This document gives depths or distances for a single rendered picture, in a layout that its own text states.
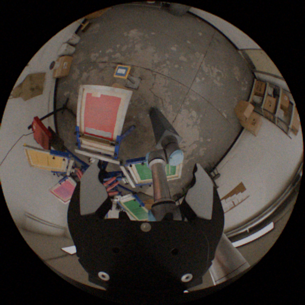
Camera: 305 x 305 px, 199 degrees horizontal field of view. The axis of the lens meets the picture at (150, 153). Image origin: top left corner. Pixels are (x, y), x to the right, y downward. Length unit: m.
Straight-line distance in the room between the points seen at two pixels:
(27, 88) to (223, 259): 2.73
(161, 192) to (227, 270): 0.39
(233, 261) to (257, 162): 3.31
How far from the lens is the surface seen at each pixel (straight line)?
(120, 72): 0.93
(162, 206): 0.38
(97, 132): 1.10
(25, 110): 2.54
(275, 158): 3.50
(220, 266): 0.25
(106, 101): 0.97
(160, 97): 1.87
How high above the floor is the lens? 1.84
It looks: 51 degrees down
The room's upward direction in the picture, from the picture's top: 174 degrees clockwise
